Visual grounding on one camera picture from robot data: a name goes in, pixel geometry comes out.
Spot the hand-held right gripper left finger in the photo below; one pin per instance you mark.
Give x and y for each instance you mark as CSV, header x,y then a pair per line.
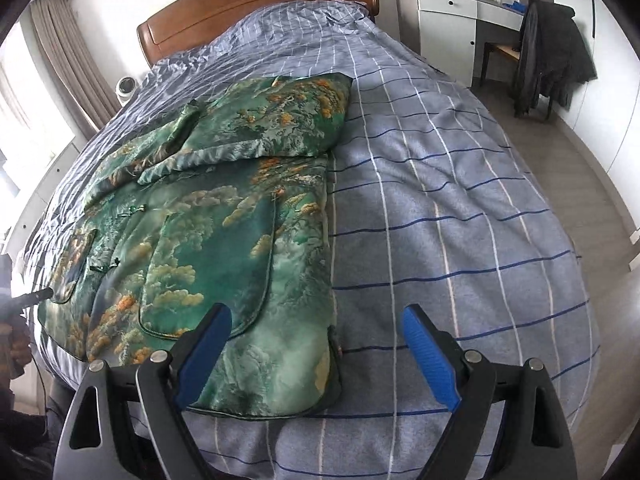
x,y
202,360

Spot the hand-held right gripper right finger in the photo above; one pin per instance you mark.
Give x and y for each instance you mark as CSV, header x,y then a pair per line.
x,y
430,360

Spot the white desk with drawers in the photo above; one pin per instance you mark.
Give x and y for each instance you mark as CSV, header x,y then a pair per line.
x,y
445,25

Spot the brown curtain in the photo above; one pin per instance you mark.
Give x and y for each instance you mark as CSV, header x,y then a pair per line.
x,y
65,60

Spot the small white fan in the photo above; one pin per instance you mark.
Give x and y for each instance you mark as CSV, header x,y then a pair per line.
x,y
126,87

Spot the bed with blue checked sheet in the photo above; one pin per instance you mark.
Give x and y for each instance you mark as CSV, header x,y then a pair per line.
x,y
450,185

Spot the wooden bed headboard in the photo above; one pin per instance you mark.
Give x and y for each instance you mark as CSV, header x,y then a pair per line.
x,y
240,5

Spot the white wardrobe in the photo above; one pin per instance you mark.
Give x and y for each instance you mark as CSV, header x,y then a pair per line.
x,y
610,85

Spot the green printed padded jacket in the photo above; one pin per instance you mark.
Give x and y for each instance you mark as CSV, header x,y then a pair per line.
x,y
200,210

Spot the black coat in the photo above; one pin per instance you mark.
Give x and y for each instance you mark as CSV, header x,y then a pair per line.
x,y
545,50

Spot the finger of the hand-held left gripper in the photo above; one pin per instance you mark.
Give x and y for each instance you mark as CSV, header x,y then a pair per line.
x,y
32,297

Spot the person's left hand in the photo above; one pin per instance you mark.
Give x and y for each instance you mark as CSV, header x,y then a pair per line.
x,y
17,350

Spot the white window sill cabinet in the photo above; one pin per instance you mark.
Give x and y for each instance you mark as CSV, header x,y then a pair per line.
x,y
45,185

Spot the wooden chair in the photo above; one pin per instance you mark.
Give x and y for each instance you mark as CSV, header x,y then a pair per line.
x,y
500,50

